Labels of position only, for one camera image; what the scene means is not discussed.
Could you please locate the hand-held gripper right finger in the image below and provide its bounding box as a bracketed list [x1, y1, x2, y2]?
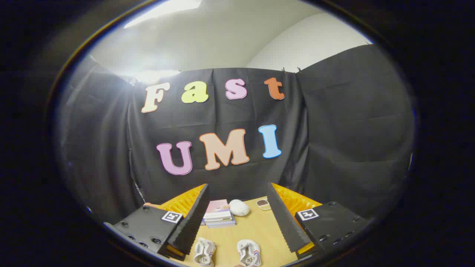
[266, 182, 370, 260]

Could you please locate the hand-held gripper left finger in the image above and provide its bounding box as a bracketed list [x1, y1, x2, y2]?
[104, 183, 210, 262]

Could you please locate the white canvas shoe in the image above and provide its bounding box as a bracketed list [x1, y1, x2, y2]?
[193, 237, 216, 267]
[237, 239, 262, 267]

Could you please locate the pink cover book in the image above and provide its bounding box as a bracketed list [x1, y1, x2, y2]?
[205, 200, 231, 219]

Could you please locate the white fluffy ball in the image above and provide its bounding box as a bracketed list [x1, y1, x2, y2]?
[229, 199, 250, 217]

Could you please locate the ceiling light panel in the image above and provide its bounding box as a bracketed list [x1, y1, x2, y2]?
[124, 0, 203, 29]

